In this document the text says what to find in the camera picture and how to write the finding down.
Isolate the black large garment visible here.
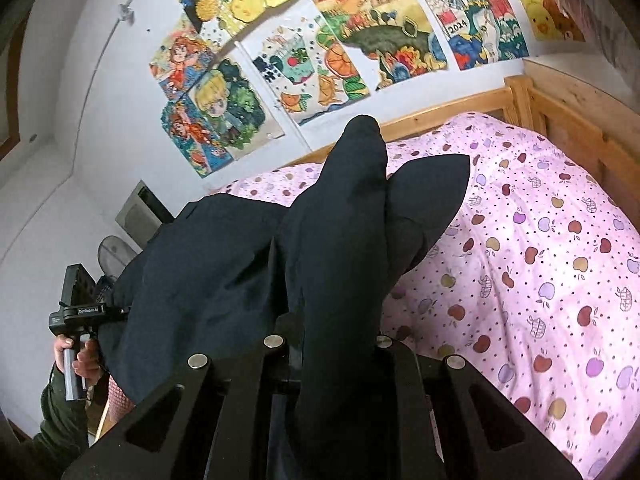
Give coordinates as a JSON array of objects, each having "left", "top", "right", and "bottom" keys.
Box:
[{"left": 98, "top": 116, "right": 471, "bottom": 479}]

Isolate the dark green sleeve forearm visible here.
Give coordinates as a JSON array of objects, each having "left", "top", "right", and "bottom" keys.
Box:
[{"left": 1, "top": 365, "right": 89, "bottom": 479}]

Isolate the person left hand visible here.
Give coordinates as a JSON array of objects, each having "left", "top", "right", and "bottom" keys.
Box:
[{"left": 53, "top": 335, "right": 103, "bottom": 386}]

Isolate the grey electric fan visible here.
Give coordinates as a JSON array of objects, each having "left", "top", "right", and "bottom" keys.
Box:
[{"left": 98, "top": 235, "right": 138, "bottom": 280}]

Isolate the red white checkered quilt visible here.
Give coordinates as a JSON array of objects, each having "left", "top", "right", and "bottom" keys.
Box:
[{"left": 107, "top": 376, "right": 134, "bottom": 424}]

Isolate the pink apple print quilt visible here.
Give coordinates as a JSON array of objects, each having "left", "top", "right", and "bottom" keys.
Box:
[{"left": 214, "top": 112, "right": 640, "bottom": 480}]

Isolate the diving girl drawing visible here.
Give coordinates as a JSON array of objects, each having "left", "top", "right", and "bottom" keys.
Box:
[{"left": 160, "top": 94, "right": 233, "bottom": 178}]

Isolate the blond boy drawing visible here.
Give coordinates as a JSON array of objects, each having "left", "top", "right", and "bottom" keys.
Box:
[{"left": 189, "top": 58, "right": 285, "bottom": 160}]

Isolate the orange hair girl drawing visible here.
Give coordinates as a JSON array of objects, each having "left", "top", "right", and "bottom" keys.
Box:
[{"left": 149, "top": 14, "right": 215, "bottom": 102}]

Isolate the fruit drinks drawing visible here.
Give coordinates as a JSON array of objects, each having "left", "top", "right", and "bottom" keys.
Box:
[{"left": 242, "top": 0, "right": 369, "bottom": 126}]

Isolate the sun and moon drawing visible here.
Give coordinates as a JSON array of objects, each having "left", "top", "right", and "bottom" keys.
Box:
[{"left": 178, "top": 0, "right": 267, "bottom": 53}]

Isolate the orange green landscape drawing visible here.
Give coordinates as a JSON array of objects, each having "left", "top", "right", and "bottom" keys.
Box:
[{"left": 314, "top": 0, "right": 447, "bottom": 90}]

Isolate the yellow bear drawing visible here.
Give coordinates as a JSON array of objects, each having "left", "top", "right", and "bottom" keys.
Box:
[{"left": 520, "top": 0, "right": 585, "bottom": 42}]

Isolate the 2024 dragon drawing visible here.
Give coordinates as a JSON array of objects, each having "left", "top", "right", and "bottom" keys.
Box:
[{"left": 425, "top": 0, "right": 528, "bottom": 70}]

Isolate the grey wall cabinet door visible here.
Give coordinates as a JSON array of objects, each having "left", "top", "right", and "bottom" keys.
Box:
[{"left": 115, "top": 180, "right": 175, "bottom": 249}]

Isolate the wooden bed frame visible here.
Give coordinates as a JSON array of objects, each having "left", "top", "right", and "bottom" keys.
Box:
[{"left": 292, "top": 62, "right": 640, "bottom": 231}]

